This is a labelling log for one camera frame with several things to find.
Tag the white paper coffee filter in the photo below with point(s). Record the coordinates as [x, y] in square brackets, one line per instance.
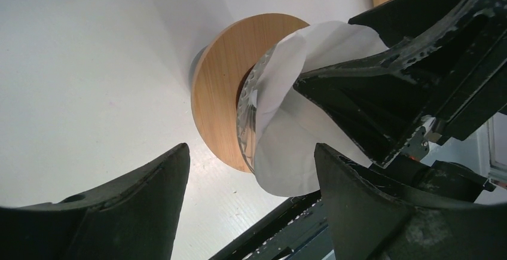
[287, 125]

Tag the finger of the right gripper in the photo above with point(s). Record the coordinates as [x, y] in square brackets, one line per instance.
[333, 88]

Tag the grey glass carafe brown band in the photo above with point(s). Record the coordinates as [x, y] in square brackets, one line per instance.
[193, 65]

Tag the clear glass dripper cone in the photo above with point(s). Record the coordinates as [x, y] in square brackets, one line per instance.
[246, 110]

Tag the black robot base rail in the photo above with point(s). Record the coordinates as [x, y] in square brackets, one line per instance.
[296, 229]

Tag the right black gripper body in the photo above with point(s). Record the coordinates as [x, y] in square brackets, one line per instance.
[446, 59]

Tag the wooden dripper ring holder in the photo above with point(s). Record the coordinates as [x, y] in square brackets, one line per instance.
[219, 73]

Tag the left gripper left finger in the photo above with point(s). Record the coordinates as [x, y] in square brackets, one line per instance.
[134, 216]

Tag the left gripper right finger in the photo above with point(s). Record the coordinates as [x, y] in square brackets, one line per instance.
[408, 210]

